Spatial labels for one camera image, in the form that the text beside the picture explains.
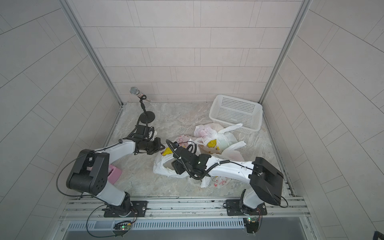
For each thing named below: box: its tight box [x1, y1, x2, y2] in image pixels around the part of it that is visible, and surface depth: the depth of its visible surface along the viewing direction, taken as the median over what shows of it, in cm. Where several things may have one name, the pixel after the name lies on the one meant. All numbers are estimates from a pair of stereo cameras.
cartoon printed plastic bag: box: [209, 176, 232, 188], surface depth 77 cm
